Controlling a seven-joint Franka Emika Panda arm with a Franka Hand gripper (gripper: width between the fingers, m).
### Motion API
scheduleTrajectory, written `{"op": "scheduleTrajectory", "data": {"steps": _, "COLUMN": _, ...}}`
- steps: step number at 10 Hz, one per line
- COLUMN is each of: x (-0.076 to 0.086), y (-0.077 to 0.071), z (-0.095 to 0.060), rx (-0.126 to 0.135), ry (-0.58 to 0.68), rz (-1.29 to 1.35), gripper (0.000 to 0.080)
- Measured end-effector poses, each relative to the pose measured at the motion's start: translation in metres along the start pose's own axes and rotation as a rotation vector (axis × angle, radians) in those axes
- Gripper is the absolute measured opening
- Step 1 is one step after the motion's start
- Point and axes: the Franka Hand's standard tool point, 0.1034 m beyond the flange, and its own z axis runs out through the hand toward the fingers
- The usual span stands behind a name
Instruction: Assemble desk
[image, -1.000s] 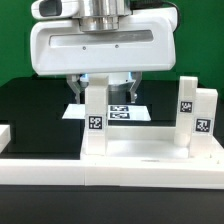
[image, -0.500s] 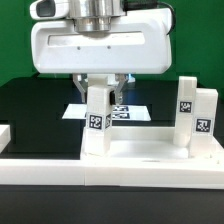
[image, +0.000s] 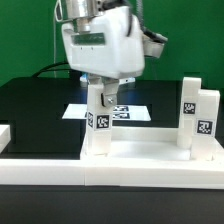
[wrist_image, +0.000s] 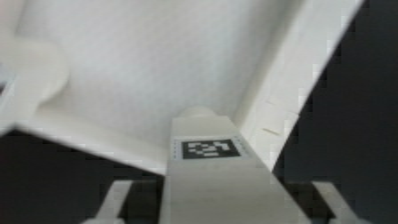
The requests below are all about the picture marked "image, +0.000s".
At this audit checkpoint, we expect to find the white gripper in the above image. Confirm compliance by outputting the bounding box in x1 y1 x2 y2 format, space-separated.
61 6 145 108

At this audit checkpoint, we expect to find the white desk tabletop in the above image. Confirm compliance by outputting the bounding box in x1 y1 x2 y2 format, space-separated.
80 126 224 189

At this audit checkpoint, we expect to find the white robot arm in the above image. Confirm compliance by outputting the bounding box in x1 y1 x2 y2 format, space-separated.
54 0 168 107

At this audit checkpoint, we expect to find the fiducial marker sheet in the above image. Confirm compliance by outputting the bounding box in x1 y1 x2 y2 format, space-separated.
62 104 151 121

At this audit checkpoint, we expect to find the white front obstacle bar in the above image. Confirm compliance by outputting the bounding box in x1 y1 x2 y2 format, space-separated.
0 159 224 189

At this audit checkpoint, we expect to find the white left obstacle block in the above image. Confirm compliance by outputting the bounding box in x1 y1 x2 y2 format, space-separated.
0 124 11 153

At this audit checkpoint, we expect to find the black cable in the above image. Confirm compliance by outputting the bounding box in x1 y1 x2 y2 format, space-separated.
31 61 73 79

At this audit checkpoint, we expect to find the white cable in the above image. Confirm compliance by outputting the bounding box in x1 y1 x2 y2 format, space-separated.
53 0 64 68

